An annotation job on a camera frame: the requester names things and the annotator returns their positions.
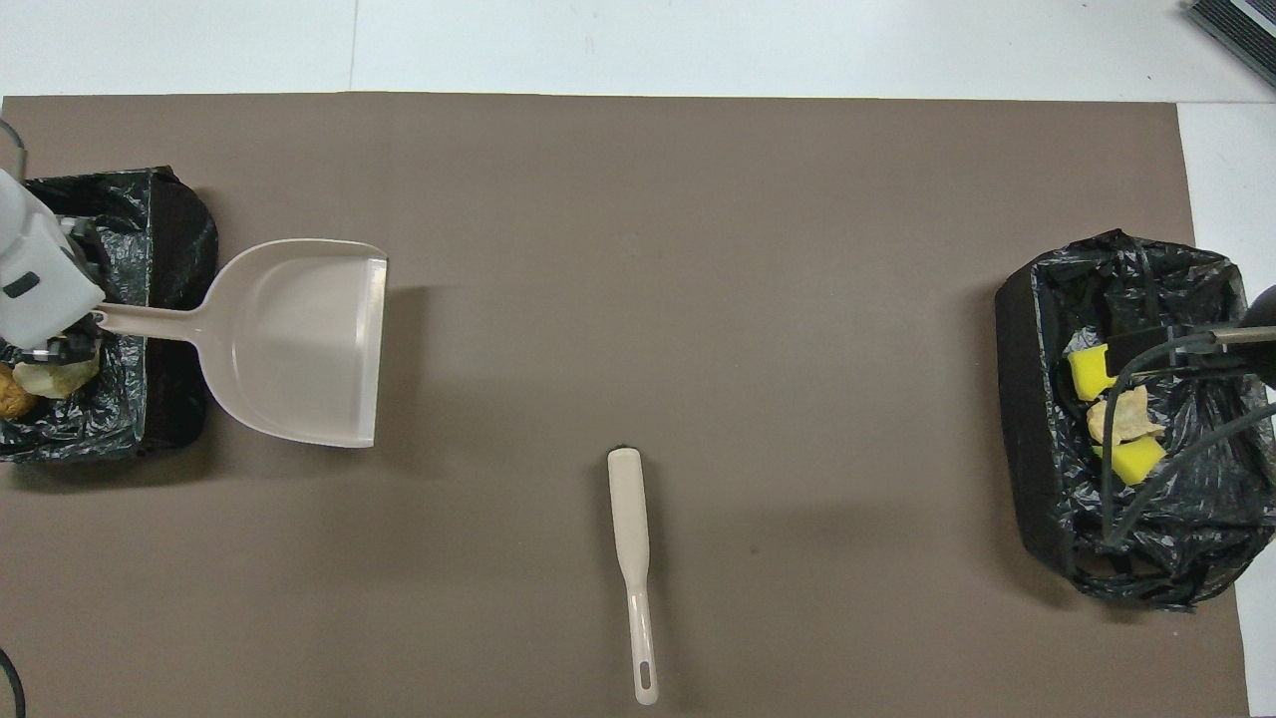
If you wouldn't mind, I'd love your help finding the beige plastic dustpan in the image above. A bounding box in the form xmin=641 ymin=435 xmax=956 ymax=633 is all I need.
xmin=94 ymin=238 xmax=390 ymax=450

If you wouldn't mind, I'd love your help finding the brown table mat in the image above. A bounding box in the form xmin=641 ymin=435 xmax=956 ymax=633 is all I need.
xmin=0 ymin=95 xmax=1252 ymax=718

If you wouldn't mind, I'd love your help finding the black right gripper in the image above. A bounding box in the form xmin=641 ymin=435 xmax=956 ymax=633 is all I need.
xmin=1105 ymin=284 xmax=1276 ymax=392

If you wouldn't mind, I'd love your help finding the box wrapped in black bag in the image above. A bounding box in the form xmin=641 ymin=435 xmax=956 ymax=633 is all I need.
xmin=0 ymin=167 xmax=220 ymax=463

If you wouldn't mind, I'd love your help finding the dark ribbed device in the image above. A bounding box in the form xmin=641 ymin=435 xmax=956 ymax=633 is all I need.
xmin=1186 ymin=0 xmax=1276 ymax=91

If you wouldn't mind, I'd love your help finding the open bin with black bag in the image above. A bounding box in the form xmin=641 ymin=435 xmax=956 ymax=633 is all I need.
xmin=995 ymin=229 xmax=1276 ymax=611

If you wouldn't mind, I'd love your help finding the beige hand brush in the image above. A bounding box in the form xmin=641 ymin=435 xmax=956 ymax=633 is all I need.
xmin=606 ymin=447 xmax=662 ymax=707

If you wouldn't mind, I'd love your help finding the oval brown bread roll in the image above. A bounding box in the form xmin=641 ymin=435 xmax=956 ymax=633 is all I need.
xmin=0 ymin=363 xmax=40 ymax=421

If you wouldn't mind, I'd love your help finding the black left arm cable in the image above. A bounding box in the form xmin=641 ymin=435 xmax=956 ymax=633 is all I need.
xmin=0 ymin=118 xmax=28 ymax=718

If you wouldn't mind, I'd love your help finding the small yellow sponge piece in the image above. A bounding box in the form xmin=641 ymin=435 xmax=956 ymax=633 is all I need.
xmin=1092 ymin=436 xmax=1167 ymax=487

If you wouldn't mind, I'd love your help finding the large yellow sponge piece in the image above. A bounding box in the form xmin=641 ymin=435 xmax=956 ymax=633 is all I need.
xmin=1070 ymin=344 xmax=1119 ymax=402

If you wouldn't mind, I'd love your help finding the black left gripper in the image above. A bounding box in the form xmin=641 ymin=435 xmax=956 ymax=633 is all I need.
xmin=15 ymin=327 xmax=105 ymax=368

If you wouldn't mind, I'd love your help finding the pale bread chunk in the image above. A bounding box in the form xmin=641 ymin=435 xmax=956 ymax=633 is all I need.
xmin=12 ymin=349 xmax=102 ymax=401

